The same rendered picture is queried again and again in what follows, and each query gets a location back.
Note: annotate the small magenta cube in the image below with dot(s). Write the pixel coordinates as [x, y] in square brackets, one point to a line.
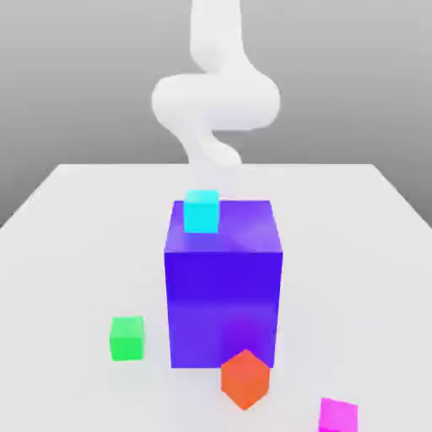
[337, 416]

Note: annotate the small cyan cube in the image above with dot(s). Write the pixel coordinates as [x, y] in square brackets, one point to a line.
[201, 212]

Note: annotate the small green cube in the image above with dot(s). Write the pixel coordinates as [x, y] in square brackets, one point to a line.
[127, 339]

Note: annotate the large blue box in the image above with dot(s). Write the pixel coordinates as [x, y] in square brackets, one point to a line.
[222, 290]

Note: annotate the small orange cube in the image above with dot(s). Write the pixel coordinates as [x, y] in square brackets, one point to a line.
[245, 379]

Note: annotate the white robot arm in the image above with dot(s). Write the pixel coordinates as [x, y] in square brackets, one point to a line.
[216, 98]

